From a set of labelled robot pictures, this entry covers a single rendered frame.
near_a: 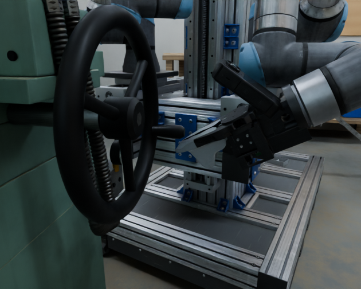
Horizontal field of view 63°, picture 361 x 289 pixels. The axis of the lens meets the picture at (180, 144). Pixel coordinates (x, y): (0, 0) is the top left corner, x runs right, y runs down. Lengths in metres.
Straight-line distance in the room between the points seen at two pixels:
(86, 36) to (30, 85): 0.11
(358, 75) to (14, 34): 0.43
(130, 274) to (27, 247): 0.84
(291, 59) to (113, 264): 1.16
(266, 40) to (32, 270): 0.56
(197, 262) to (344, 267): 0.70
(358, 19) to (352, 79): 3.38
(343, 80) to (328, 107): 0.04
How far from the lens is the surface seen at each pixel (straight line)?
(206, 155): 0.49
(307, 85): 0.45
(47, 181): 0.59
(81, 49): 0.31
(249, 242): 1.20
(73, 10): 0.46
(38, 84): 0.40
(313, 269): 1.49
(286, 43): 0.55
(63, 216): 0.65
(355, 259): 1.63
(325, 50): 0.55
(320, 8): 0.94
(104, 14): 0.36
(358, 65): 0.45
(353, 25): 3.81
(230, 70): 0.45
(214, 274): 1.14
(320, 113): 0.45
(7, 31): 0.42
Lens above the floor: 0.90
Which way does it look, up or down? 18 degrees down
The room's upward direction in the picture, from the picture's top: straight up
